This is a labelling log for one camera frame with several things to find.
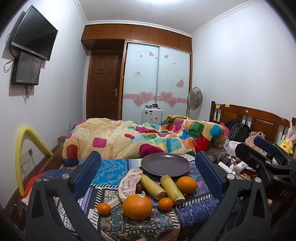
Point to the black bag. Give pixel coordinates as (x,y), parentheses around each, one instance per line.
(238,131)

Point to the striped cloth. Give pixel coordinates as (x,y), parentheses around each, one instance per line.
(253,136)

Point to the white charger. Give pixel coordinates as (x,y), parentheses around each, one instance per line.
(241,166)

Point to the sugarcane piece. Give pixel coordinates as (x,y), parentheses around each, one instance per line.
(172,190)
(152,187)

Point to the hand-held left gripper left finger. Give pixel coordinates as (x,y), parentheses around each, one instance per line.
(87,169)

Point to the white hard case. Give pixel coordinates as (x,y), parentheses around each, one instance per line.
(151,115)

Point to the yellow plush toy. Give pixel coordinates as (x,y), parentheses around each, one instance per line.
(286,144)

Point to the brown wooden door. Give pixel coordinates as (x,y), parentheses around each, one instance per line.
(104,83)

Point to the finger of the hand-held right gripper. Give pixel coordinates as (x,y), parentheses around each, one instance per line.
(268,145)
(248,154)

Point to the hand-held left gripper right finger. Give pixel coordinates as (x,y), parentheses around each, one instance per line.
(208,171)

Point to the black wall television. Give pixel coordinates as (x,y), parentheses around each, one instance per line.
(34,33)

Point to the wooden bed headboard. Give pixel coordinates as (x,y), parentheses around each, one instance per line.
(259,118)

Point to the wooden overhead cabinet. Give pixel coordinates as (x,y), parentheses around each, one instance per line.
(138,34)

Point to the white power strip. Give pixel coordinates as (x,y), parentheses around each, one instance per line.
(225,167)

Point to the small black wall monitor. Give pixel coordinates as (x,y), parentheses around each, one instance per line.
(26,69)

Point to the small tangerine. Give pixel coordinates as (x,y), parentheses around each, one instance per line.
(165,204)
(104,208)

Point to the wardrobe with heart stickers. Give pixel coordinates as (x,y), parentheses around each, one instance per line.
(157,76)

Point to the wooden bed side rail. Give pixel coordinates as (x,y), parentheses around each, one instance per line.
(52,160)

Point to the large orange with sticker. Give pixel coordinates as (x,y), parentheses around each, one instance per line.
(137,207)

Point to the yellow foam tube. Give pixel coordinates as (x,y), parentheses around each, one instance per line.
(19,150)

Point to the blue patterned cloth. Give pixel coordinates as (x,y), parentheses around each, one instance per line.
(111,171)

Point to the pink patterned bag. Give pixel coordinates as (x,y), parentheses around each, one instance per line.
(232,146)

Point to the colourful patchwork blanket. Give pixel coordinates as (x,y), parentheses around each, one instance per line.
(120,136)

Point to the standing electric fan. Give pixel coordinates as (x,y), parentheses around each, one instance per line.
(195,99)

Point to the dark purple plate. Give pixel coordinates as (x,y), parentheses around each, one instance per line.
(165,165)

